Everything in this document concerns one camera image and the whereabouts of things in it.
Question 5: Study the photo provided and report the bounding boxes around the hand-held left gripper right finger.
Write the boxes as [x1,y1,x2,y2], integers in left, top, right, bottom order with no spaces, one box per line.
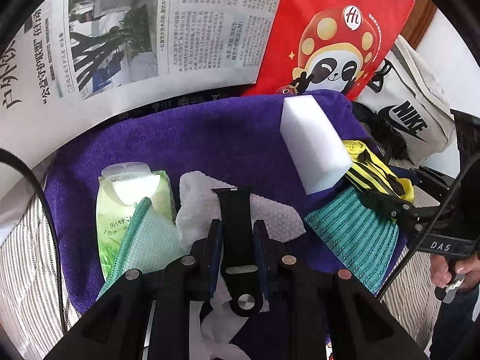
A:
[253,219,428,360]

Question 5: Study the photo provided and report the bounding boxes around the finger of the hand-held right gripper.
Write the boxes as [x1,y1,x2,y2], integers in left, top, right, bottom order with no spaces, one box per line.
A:
[361,190,433,234]
[387,164,453,196]

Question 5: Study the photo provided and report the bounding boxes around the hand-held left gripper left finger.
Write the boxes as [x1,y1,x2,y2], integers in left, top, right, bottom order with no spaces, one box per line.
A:
[45,219,226,360]

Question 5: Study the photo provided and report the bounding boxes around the white paper towel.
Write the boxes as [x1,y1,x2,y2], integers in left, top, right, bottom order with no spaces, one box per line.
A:
[176,170,307,349]

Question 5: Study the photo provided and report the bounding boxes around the yellow black striped strap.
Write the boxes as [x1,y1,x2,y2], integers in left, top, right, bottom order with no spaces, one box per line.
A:
[342,139,416,202]

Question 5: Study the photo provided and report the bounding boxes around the black watch strap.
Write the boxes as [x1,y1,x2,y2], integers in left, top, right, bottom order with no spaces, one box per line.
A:
[211,184,265,318]

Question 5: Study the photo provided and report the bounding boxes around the teal ribbed cloth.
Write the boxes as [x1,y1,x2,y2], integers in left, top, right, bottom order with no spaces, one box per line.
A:
[304,187,400,295]

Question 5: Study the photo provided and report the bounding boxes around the pale green microfibre cloth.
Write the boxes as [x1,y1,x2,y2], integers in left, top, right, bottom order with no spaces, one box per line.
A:
[97,197,188,301]

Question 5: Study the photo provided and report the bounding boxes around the person's right hand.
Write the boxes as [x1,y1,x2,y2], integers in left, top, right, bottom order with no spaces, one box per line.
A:
[430,249,480,295]

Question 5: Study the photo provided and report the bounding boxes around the white sponge block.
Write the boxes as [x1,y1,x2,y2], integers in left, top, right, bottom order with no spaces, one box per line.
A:
[279,95,354,196]

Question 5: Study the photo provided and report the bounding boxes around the green tissue pack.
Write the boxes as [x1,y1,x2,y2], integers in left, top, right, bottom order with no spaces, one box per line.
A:
[97,162,178,282]

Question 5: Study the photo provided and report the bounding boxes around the purple towel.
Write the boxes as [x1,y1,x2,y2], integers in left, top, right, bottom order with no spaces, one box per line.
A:
[43,89,409,360]

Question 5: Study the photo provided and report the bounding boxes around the person's dark blue trousers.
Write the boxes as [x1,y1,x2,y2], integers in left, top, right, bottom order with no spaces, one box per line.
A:
[429,292,480,360]

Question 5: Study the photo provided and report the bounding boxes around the grey striped bedding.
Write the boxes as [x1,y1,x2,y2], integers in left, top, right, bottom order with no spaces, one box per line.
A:
[0,157,451,360]

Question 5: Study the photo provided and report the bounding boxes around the red panda print bag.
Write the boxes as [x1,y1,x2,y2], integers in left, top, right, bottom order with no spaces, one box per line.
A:
[240,0,417,103]

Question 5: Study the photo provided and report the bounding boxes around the folded newspaper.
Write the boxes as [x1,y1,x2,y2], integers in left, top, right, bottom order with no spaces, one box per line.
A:
[0,0,291,248]

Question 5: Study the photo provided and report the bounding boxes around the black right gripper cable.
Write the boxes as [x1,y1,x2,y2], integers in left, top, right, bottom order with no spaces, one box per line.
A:
[377,157,480,301]

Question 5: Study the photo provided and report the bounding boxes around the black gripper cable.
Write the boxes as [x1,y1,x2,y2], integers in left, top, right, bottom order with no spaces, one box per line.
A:
[0,148,74,333]
[377,157,480,301]

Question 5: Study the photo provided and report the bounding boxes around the cream waist bag black strap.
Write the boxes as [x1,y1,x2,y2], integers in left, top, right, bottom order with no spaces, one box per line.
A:
[352,34,464,166]

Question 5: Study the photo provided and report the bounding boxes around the wooden bed frame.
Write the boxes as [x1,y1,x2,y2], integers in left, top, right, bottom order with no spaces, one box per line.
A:
[390,0,438,50]

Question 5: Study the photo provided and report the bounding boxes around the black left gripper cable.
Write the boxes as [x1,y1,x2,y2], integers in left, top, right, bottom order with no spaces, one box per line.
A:
[0,148,74,333]

